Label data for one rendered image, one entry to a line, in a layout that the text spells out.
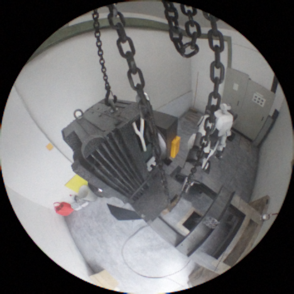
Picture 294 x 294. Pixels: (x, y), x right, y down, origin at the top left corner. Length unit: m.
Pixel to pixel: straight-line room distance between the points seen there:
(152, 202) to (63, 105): 1.55
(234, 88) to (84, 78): 3.08
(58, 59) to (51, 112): 0.70
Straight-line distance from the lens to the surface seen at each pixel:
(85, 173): 0.40
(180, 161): 1.37
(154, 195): 0.94
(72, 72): 1.51
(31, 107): 1.61
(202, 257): 1.36
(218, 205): 1.31
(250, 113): 3.12
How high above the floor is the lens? 1.82
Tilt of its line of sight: 49 degrees down
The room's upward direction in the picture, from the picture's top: 15 degrees counter-clockwise
